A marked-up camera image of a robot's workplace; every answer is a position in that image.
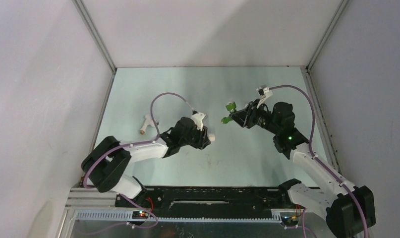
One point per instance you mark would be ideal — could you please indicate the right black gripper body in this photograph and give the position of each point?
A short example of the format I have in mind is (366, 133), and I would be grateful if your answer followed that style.
(258, 116)

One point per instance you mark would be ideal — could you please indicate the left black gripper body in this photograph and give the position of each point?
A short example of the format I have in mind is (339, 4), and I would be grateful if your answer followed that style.
(196, 138)

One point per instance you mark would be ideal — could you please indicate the green plastic faucet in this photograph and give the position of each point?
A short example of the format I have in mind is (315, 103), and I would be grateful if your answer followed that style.
(228, 113)

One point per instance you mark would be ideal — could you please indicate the white elbow fitting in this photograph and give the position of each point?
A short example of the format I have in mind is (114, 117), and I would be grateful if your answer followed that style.
(211, 137)

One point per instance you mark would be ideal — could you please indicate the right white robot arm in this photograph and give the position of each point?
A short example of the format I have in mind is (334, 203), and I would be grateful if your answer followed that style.
(347, 209)

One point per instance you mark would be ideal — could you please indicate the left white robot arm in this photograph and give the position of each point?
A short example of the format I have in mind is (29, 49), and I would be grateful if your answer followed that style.
(104, 167)

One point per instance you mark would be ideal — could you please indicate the white plastic faucet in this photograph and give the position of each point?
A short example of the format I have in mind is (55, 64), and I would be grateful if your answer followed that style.
(148, 122)

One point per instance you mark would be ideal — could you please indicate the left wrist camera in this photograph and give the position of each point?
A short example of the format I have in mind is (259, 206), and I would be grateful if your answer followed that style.
(199, 117)

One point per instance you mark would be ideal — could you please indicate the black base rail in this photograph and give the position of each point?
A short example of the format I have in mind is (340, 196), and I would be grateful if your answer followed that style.
(216, 201)

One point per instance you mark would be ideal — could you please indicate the grey cable duct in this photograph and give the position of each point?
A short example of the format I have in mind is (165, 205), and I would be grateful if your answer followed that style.
(129, 216)

